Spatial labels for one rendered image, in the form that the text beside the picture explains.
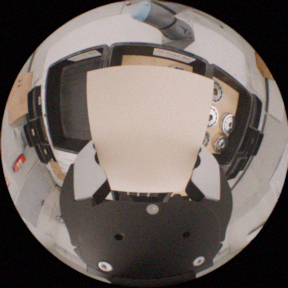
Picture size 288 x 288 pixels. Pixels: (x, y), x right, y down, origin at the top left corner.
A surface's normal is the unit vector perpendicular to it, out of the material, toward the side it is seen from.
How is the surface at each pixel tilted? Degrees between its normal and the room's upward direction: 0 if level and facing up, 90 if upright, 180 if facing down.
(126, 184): 0
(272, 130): 90
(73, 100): 0
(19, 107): 77
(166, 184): 0
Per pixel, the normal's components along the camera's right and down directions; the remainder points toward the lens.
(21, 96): 0.97, 0.15
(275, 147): -1.00, -0.04
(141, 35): 0.00, 0.50
